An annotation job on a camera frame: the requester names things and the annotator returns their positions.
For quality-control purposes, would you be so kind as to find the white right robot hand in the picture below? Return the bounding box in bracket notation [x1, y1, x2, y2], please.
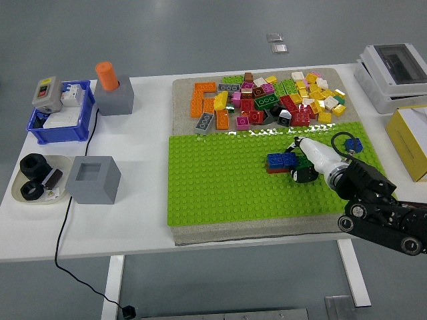
[283, 135, 345, 185]

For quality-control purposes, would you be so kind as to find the red large toy brick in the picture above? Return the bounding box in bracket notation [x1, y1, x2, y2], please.
[289, 105, 317, 128]

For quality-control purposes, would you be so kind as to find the lime green baseplate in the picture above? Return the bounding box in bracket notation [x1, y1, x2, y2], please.
[166, 121, 398, 227]

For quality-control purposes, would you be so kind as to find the orange long toy brick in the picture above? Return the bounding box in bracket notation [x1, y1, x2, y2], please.
[189, 90, 205, 119]
[216, 109, 231, 131]
[194, 81, 217, 93]

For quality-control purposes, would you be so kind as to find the yellow sloped toy brick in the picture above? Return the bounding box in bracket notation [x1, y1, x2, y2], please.
[213, 91, 230, 112]

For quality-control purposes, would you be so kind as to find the yellow cardboard box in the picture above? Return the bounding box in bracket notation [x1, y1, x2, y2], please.
[386, 105, 427, 183]

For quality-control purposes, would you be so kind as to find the white table leg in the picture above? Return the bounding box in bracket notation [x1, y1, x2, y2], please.
[101, 255, 126, 320]
[336, 239, 372, 308]

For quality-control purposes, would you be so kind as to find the grey foam mat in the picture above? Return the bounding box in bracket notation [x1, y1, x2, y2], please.
[171, 67, 403, 247]

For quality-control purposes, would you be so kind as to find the grey metal floor plate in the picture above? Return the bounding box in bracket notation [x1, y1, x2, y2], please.
[325, 295, 355, 320]

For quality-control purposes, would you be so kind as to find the grey metal base panel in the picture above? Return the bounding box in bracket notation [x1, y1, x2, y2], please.
[139, 307, 310, 320]

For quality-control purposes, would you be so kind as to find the grey block with round hole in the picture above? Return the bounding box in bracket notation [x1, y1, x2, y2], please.
[94, 75, 135, 117]

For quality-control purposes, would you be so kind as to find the orange cylinder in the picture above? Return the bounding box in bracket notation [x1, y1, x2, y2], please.
[95, 61, 120, 91]

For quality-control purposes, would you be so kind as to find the grey block with square hole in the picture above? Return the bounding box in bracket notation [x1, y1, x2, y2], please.
[65, 155, 121, 205]

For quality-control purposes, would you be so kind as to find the white circuit breaker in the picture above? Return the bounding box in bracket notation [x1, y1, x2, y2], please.
[61, 83, 83, 107]

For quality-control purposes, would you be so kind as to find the beige tray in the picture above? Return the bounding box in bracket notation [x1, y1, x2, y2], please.
[11, 155, 73, 204]

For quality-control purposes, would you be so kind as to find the blue plastic bin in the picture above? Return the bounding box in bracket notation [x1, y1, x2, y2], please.
[26, 79, 91, 145]

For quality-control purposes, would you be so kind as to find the dark brown cylindrical part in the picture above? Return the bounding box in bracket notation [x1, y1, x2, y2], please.
[41, 168, 64, 189]

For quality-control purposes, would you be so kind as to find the large black nut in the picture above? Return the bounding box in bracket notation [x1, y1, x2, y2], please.
[19, 153, 51, 177]

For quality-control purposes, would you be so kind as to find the small black nut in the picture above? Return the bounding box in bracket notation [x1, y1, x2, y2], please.
[20, 181, 45, 201]

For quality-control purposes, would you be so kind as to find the small black device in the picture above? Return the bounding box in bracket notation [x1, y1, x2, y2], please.
[32, 111, 51, 129]

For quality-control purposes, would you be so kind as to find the white electrical enclosure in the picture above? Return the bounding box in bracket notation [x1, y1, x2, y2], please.
[353, 43, 427, 115]

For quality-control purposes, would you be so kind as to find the white switch plate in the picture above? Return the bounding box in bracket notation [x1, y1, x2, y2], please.
[43, 109, 81, 129]

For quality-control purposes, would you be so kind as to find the grey push-button switch box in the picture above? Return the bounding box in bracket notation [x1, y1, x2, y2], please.
[31, 76, 64, 113]

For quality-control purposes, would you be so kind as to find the black power cable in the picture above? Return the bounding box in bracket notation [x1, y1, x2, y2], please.
[54, 107, 125, 309]

